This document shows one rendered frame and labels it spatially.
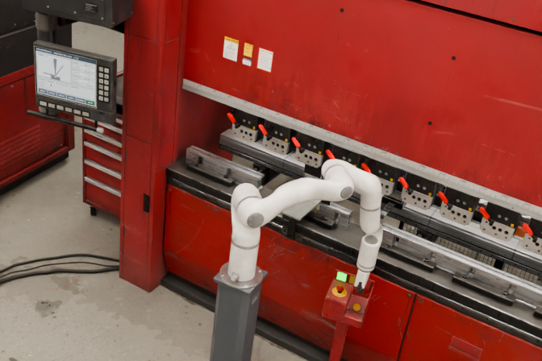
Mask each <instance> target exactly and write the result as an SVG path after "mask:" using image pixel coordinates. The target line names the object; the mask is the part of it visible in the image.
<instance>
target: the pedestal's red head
mask: <svg viewBox="0 0 542 361"><path fill-rule="evenodd" d="M337 272H342V271H340V270H337V269H336V271H335V275H334V280H333V281H332V283H331V287H330V288H329V290H328V292H327V295H326V297H325V301H324V305H323V312H322V316H323V317H327V318H330V319H332V320H336V321H338V322H343V323H345V324H348V325H350V326H355V327H357V328H360V329H361V327H362V325H363V322H364V320H365V315H366V314H367V311H368V308H369V301H370V297H371V294H372V291H373V285H374V281H373V280H369V279H368V281H371V282H372V284H371V288H370V291H371V292H370V294H369V299H367V298H363V297H359V296H357V295H354V294H352V291H353V285H354V284H350V283H348V279H349V275H350V276H352V274H350V273H347V272H345V274H348V275H347V280H346V282H344V281H341V280H337V279H336V275H337ZM338 285H341V286H343V287H344V289H345V290H346V292H347V295H346V296H345V297H338V296H336V295H334V294H333V293H332V289H333V288H336V286H338ZM354 303H359V304H360V305H361V311H360V312H359V313H358V312H355V311H353V310H352V305H353V304H354Z"/></svg>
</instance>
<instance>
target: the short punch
mask: <svg viewBox="0 0 542 361"><path fill-rule="evenodd" d="M304 176H308V177H310V178H313V179H317V180H321V178H322V176H323V175H322V167H318V168H314V167H312V166H310V165H308V164H305V168H304Z"/></svg>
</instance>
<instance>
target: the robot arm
mask: <svg viewBox="0 0 542 361"><path fill-rule="evenodd" d="M322 175H323V178H324V180H317V179H313V178H308V177H304V178H300V179H297V180H292V181H290V182H287V183H285V184H283V185H281V186H279V187H278V188H277V189H276V190H275V191H274V192H273V193H272V194H271V195H270V196H268V197H266V198H264V199H262V197H261V194H260V192H259V191H258V189H257V188H256V187H255V186H254V185H252V184H249V183H244V184H241V185H238V186H237V187H236V188H235V190H234V192H233V194H232V197H231V220H232V237H231V250H230V257H229V262H227V263H225V264H224V265H223V266H222V267H221V268H220V272H219V275H220V278H221V280H222V281H223V282H224V283H225V284H227V285H229V286H231V287H233V288H239V289H248V288H254V287H256V286H257V285H258V284H259V283H260V282H261V281H262V277H263V274H262V271H261V270H260V268H259V267H258V266H257V265H256V261H257V255H258V249H259V242H260V236H261V226H263V225H265V224H266V223H268V222H269V221H271V220H272V219H273V218H275V217H276V216H277V215H278V214H279V213H280V212H282V211H283V210H285V209H287V208H289V207H291V206H293V205H297V204H299V203H303V202H305V201H311V200H323V201H343V200H346V199H348V198H349V197H351V196H352V194H353V192H354V191H356V192H358V193H359V194H360V195H361V203H360V226H361V229H362V230H363V231H364V232H365V233H366V235H365V236H364V237H363V238H362V240H361V247H360V251H359V255H358V259H357V263H356V265H357V267H358V272H357V275H356V281H355V284H354V286H357V285H358V286H357V290H356V293H358V294H361V295H363V293H364V289H365V285H366V283H367V280H368V278H369V273H370V272H371V271H372V270H373V269H374V268H375V264H376V260H377V253H378V250H379V248H380V246H381V241H382V232H383V227H382V224H381V223H380V215H381V182H380V180H379V178H378V177H377V176H375V175H373V174H372V173H369V172H365V171H363V170H360V169H359V168H356V167H355V166H353V165H351V164H350V163H348V162H345V161H343V160H337V159H331V160H327V161H326V162H325V163H324V164H323V166H322Z"/></svg>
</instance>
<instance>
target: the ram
mask: <svg viewBox="0 0 542 361"><path fill-rule="evenodd" d="M225 36H226V37H229V38H232V39H236V40H239V43H238V52H237V60H236V61H234V60H230V59H228V58H225V57H223V49H224V40H225ZM244 43H247V44H251V45H253V47H252V57H249V56H245V55H244ZM259 48H263V49H266V50H269V51H271V52H273V63H272V69H271V73H269V72H266V71H265V70H262V69H259V68H257V61H258V54H259ZM243 58H246V59H249V60H251V66H249V65H246V64H243ZM183 79H186V80H188V81H192V82H194V83H197V84H200V85H203V86H206V87H208V88H211V89H214V90H217V91H219V92H221V93H225V94H228V95H230V96H233V97H235V98H239V99H241V100H244V101H246V102H250V103H252V104H255V105H258V106H261V107H264V108H266V109H268V110H272V111H275V112H277V113H279V114H284V115H285V116H288V117H291V118H295V119H297V120H299V121H302V122H305V123H308V124H311V125H313V126H315V127H319V128H322V129H324V130H326V131H330V132H333V133H335V134H338V135H342V136H343V137H346V138H349V139H352V140H355V141H357V142H360V143H363V144H366V145H369V146H370V147H375V148H377V149H380V150H382V151H386V152H389V153H390V154H393V155H396V156H399V157H402V158H404V159H407V160H410V161H413V162H416V163H417V164H422V165H424V166H427V167H429V168H433V169H435V170H437V171H440V172H444V173H446V174H448V175H451V176H454V177H457V178H460V179H462V180H465V181H468V182H471V183H474V184H476V185H480V186H482V187H484V188H487V189H491V190H493V191H495V192H498V193H501V194H504V195H507V196H509V197H513V198H515V199H518V200H520V201H524V202H527V203H529V204H531V205H535V206H538V207H540V208H542V32H539V31H534V30H531V29H527V28H525V27H519V26H516V25H512V24H509V23H504V22H500V21H497V20H494V19H488V18H485V17H482V16H479V15H473V14H470V13H467V12H464V11H460V10H455V9H452V8H448V7H445V6H440V5H436V4H433V3H430V2H425V1H421V0H188V12H187V24H186V49H185V61H184V74H183ZM182 88H183V89H186V90H188V91H190V92H193V93H196V94H199V95H202V96H203V97H206V98H210V99H212V100H215V101H217V102H221V103H223V104H226V105H228V106H232V107H234V108H236V109H239V110H242V111H245V112H248V113H250V114H254V115H256V116H258V117H261V118H264V119H267V120H269V121H271V122H275V123H278V124H280V125H283V126H285V127H289V128H291V129H294V130H296V131H300V132H302V133H304V134H307V135H310V136H313V137H315V138H317V139H321V140H323V141H326V142H329V143H332V144H335V145H337V146H339V147H343V148H346V149H348V150H350V151H354V152H356V153H359V154H362V155H363V156H368V157H369V158H372V159H375V160H378V161H381V162H383V163H385V164H389V165H391V166H394V167H396V168H400V169H402V170H405V171H407V172H411V173H414V174H415V175H418V176H421V177H424V178H427V179H429V180H431V181H435V182H437V183H440V184H442V185H446V186H448V187H451V188H453V189H457V190H459V191H461V192H464V193H467V194H470V195H473V196H475V197H479V198H481V199H483V200H486V201H489V202H492V203H494V204H497V205H500V206H503V207H505V208H508V209H510V210H514V211H516V212H519V213H521V214H525V215H527V216H529V217H532V218H535V219H538V220H541V221H542V215H541V214H538V213H535V212H532V211H530V210H526V209H524V208H521V207H519V206H517V205H513V204H511V203H508V202H505V201H502V200H499V199H497V198H495V197H491V196H488V195H486V194H484V193H480V192H478V191H475V190H472V189H469V188H466V187H464V186H462V185H458V184H455V183H453V182H451V181H448V180H445V179H442V178H439V177H438V176H433V175H431V174H429V173H426V172H422V171H420V170H418V169H415V168H412V167H409V166H406V165H405V164H400V163H398V162H396V161H393V160H389V159H387V158H385V157H382V156H379V155H376V154H373V153H372V152H369V151H365V150H363V149H360V148H358V147H354V146H352V145H349V144H346V143H343V142H340V141H339V140H336V139H332V138H330V137H327V136H325V135H321V134H319V133H316V132H313V131H310V130H307V129H306V128H303V127H299V126H297V125H294V124H292V123H289V122H286V121H283V120H281V119H279V118H274V117H272V116H270V115H267V114H264V113H261V112H259V111H256V110H253V109H250V108H248V107H246V106H242V105H239V104H237V103H234V102H231V101H228V100H226V99H223V98H220V97H217V96H215V95H213V94H210V93H206V92H204V91H201V90H199V89H195V88H193V87H190V86H188V85H184V84H183V85H182Z"/></svg>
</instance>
